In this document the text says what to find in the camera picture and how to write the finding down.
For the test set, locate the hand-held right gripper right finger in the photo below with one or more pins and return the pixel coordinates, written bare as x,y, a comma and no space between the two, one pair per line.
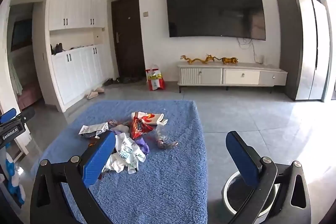
242,158

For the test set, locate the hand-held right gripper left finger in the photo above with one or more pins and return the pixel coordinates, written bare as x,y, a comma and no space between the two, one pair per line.
99,158

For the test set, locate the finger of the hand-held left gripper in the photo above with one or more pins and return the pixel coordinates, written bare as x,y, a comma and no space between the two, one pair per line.
25,114

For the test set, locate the small orange wrapper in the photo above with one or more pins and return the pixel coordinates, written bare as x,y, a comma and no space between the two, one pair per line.
92,142

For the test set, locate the white green plastic bag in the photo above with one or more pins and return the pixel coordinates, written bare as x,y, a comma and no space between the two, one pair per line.
128,154

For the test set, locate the white black snack packet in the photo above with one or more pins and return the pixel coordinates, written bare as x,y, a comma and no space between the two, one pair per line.
93,129

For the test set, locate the white trash bin black liner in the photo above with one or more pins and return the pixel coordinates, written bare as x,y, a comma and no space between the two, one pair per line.
236,197

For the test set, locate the purple plastic wrapper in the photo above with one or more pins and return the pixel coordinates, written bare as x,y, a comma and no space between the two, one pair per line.
143,146

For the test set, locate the red snack wrapper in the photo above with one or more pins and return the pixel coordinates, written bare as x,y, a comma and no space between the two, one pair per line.
139,129

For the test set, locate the clear plastic wrapper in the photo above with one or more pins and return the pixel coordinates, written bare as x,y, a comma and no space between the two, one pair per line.
164,140

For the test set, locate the blue white toy figure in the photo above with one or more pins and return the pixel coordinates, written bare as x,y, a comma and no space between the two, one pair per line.
13,176

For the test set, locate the white base cabinet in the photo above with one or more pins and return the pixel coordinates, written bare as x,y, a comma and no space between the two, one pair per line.
76,74

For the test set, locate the blue fuzzy blanket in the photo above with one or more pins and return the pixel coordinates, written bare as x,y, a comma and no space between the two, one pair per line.
162,182

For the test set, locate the dark handbag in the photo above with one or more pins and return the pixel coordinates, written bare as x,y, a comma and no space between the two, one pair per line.
58,48

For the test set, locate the row of dark shoes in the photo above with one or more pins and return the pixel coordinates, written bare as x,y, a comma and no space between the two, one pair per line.
120,80

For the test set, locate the white television stand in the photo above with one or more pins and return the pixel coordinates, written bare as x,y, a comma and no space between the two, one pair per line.
236,76

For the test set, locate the red yellow gift bag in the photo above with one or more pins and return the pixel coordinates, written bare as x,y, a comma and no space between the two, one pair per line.
156,79

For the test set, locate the gold tiger figurine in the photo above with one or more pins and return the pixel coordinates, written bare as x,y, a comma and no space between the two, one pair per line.
229,60

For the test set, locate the small white router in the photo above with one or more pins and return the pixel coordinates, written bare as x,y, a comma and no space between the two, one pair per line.
260,59

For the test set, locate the gold dragon figurine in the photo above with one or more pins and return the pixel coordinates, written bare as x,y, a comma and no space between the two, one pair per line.
210,58
193,59

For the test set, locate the dark brown door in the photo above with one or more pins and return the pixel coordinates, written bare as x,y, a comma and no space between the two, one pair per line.
128,40

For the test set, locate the grey refrigerator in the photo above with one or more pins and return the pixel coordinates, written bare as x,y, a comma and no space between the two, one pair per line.
302,50

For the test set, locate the white wall cabinet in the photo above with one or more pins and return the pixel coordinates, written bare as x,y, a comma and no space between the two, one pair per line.
73,3

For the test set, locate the wall-mounted black television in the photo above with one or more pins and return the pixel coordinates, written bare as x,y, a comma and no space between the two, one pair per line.
215,11

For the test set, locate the wall switch plate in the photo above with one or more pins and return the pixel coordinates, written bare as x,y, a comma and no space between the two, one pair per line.
145,13

